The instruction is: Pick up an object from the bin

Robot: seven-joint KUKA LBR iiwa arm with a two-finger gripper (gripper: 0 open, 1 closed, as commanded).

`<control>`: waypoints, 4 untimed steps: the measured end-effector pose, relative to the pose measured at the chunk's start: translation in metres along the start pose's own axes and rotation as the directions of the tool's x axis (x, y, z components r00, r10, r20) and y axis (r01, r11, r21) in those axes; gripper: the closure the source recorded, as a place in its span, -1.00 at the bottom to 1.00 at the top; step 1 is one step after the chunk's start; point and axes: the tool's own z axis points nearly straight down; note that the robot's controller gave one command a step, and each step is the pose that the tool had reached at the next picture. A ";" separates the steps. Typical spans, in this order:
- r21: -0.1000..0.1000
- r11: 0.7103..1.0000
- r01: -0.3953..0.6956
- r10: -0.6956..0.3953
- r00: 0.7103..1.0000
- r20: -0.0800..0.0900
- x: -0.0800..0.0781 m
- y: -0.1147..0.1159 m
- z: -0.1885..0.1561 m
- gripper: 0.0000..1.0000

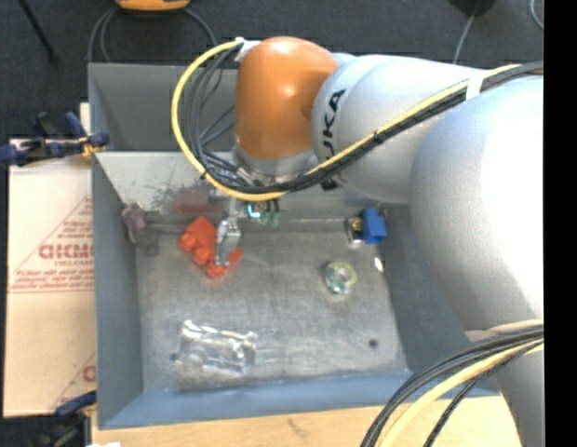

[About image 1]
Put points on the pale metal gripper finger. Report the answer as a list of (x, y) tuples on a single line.
[(234, 235), (222, 249)]

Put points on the orange toy block figure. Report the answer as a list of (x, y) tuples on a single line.
[(197, 240)]

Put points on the grey metal bin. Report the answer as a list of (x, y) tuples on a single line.
[(279, 310)]

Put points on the purple and grey small toy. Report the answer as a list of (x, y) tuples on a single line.
[(135, 219)]

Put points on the clear plastic packet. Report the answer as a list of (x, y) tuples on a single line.
[(214, 349)]

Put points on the clear green glass object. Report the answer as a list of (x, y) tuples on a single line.
[(339, 276)]

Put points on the blue and silver small object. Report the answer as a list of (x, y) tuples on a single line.
[(372, 226)]

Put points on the brown cardboard board red print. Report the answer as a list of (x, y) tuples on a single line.
[(46, 296)]

